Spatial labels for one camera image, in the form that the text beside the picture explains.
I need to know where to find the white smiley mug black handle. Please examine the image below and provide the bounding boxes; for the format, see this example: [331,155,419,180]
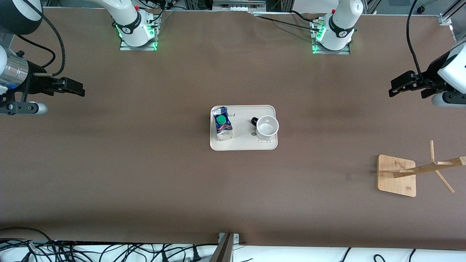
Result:
[250,116,280,139]

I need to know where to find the blue white milk carton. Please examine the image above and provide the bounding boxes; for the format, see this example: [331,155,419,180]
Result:
[212,106,234,142]

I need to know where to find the cream rabbit print tray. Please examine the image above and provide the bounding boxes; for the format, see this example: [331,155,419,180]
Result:
[210,105,278,151]

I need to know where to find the wooden mug stand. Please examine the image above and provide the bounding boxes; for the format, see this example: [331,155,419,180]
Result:
[377,140,466,198]

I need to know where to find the grey metal box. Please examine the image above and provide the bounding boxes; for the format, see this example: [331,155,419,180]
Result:
[212,0,267,12]

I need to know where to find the aluminium profile bar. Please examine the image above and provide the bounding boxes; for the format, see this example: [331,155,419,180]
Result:
[209,233,235,262]

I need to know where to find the aluminium frame profile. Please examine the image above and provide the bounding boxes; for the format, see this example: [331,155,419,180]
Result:
[439,0,466,26]

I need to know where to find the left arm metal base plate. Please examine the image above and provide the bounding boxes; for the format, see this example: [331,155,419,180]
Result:
[312,20,351,55]

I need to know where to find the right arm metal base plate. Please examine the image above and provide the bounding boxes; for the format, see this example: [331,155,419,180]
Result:
[119,36,158,51]

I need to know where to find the small metal corner bracket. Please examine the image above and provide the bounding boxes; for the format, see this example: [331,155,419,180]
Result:
[218,233,240,245]

